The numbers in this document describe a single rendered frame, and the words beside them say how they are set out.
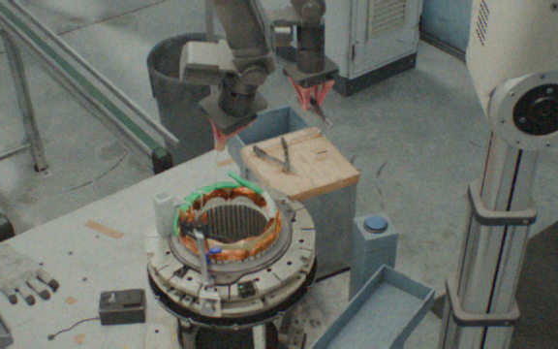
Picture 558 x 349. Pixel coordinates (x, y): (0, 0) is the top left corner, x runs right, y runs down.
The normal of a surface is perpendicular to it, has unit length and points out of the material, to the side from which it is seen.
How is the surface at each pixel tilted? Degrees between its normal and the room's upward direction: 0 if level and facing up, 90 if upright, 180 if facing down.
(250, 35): 114
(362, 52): 88
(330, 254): 90
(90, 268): 0
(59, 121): 0
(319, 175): 0
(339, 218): 90
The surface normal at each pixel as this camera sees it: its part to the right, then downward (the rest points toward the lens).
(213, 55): 0.18, -0.32
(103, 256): -0.01, -0.79
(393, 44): 0.57, 0.48
